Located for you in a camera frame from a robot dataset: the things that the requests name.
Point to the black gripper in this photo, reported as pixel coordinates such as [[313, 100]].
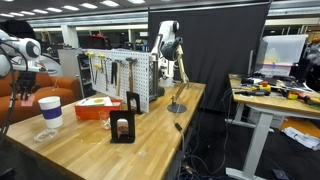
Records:
[[28, 81]]

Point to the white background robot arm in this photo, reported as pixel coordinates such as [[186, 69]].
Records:
[[165, 33]]

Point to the white cup with blue band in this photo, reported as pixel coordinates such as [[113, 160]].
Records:
[[51, 113]]

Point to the orange sofa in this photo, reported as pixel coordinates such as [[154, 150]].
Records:
[[60, 86]]

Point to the white rounded furniture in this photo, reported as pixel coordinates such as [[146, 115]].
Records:
[[53, 68]]

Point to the clear glass ashtray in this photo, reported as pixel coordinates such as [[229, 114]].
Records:
[[45, 135]]

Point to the grey cabinet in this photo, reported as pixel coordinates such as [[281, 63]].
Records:
[[68, 63]]

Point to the black shelving rack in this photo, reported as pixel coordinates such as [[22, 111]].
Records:
[[83, 73]]

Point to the orange box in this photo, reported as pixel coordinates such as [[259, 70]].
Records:
[[90, 113]]

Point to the white card box with circle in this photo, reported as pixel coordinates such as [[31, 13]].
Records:
[[98, 101]]

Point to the long steel wrench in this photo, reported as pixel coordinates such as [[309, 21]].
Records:
[[106, 75]]

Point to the clear drinking glass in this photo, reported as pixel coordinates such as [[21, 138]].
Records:
[[105, 121]]

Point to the black pliers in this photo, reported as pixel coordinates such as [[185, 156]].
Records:
[[113, 71]]

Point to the ceiling light panel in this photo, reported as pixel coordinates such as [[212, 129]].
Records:
[[71, 7], [135, 1], [88, 5], [109, 4]]

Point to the white pegboard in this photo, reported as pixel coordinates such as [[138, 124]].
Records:
[[141, 76]]

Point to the metal pegboard stand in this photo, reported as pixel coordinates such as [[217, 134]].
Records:
[[155, 83]]

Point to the small clear plastic cap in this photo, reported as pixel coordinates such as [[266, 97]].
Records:
[[142, 153]]

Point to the wooden jointed desk stand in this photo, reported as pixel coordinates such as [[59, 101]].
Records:
[[176, 108]]

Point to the black curtain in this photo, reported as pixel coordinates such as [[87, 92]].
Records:
[[216, 50]]

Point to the small black device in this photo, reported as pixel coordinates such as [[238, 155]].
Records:
[[246, 80]]

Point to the wooden desk with white legs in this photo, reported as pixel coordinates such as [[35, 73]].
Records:
[[263, 133]]

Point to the white box under desk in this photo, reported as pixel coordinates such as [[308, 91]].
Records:
[[276, 121]]

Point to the translucent plastic storage bin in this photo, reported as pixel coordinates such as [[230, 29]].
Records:
[[286, 50]]

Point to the small yellow block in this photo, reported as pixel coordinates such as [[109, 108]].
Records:
[[292, 95]]

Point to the small black floor item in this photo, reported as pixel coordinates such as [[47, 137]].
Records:
[[280, 174]]

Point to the white crumpled cloth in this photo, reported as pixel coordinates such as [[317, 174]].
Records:
[[303, 137]]

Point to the brown board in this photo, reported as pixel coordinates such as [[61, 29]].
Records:
[[305, 126]]

